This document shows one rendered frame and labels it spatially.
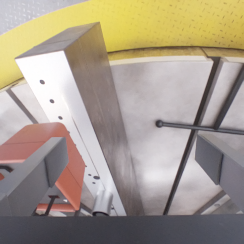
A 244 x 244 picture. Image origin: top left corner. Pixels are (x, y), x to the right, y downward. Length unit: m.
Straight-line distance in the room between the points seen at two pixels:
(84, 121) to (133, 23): 0.71
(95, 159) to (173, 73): 0.51
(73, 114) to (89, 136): 0.09
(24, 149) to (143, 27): 0.90
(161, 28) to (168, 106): 0.44
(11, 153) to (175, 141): 0.91
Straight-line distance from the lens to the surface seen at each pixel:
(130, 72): 0.83
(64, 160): 0.16
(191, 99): 0.92
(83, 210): 2.00
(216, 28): 1.15
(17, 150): 0.37
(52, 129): 0.39
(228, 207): 1.65
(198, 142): 0.17
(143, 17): 1.08
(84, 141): 0.59
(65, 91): 0.49
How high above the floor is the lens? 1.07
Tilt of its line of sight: 50 degrees down
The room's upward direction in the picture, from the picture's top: 169 degrees counter-clockwise
